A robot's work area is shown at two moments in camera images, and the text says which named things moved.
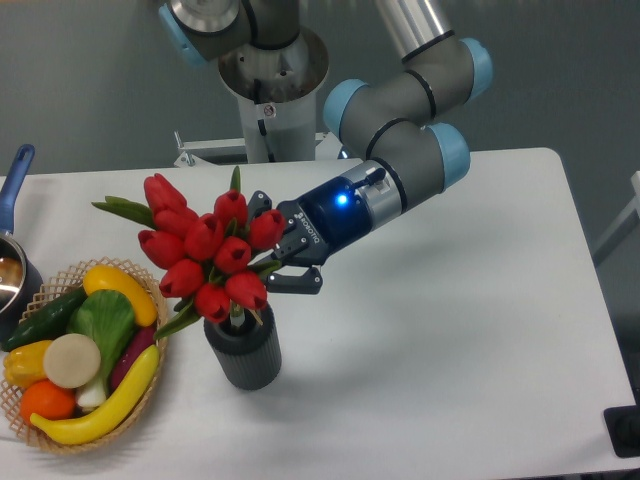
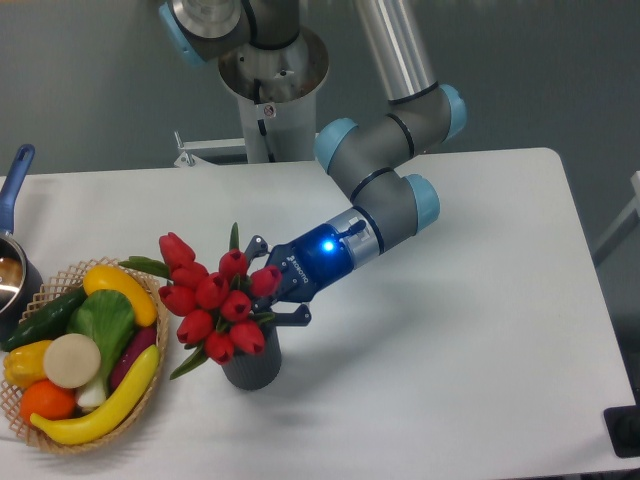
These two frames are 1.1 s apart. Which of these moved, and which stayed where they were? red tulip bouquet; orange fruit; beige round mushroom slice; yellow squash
Moved: red tulip bouquet
Stayed: orange fruit; beige round mushroom slice; yellow squash
